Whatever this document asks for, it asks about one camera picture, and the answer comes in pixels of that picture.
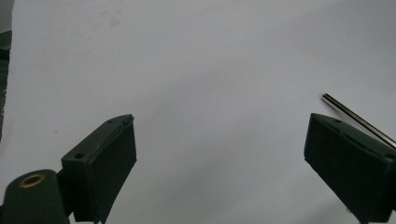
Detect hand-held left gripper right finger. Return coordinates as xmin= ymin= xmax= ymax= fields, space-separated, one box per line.
xmin=304 ymin=112 xmax=396 ymax=224

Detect thin dark metal rod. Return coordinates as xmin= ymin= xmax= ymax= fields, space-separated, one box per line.
xmin=320 ymin=92 xmax=396 ymax=151

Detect dark cloth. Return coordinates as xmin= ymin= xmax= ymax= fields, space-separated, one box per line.
xmin=0 ymin=29 xmax=13 ymax=143

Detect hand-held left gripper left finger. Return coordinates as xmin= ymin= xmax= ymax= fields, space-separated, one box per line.
xmin=61 ymin=113 xmax=138 ymax=224

